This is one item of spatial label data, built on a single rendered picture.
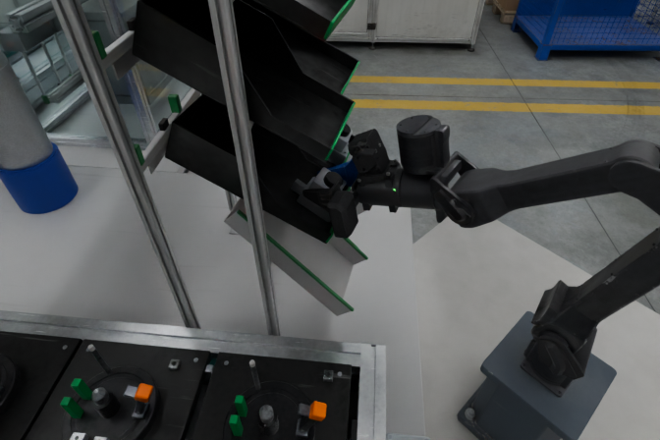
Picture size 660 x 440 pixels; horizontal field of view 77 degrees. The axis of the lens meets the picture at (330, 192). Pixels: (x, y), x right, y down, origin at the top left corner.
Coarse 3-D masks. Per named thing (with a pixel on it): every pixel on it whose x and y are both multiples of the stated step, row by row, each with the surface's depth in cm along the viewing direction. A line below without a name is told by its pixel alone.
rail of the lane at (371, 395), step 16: (368, 352) 76; (384, 352) 76; (368, 368) 74; (384, 368) 74; (368, 384) 72; (384, 384) 72; (368, 400) 70; (384, 400) 70; (368, 416) 68; (384, 416) 68; (352, 432) 65; (368, 432) 66; (384, 432) 66
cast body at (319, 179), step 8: (320, 176) 65; (328, 176) 65; (336, 176) 65; (296, 184) 68; (304, 184) 69; (312, 184) 65; (320, 184) 64; (328, 184) 64; (344, 184) 67; (304, 200) 67; (312, 208) 68; (320, 208) 67; (320, 216) 68; (328, 216) 67
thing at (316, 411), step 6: (318, 402) 59; (300, 408) 59; (306, 408) 59; (312, 408) 58; (318, 408) 58; (324, 408) 58; (306, 414) 58; (312, 414) 57; (318, 414) 57; (324, 414) 58; (306, 420) 60; (312, 420) 59; (318, 420) 58; (300, 426) 62; (306, 426) 61
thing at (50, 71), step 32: (0, 0) 114; (32, 0) 113; (96, 0) 111; (128, 0) 120; (0, 32) 120; (32, 32) 119; (32, 64) 126; (64, 64) 125; (32, 96) 133; (64, 96) 132; (128, 96) 130; (160, 96) 143; (64, 128) 140; (96, 128) 139; (128, 128) 138
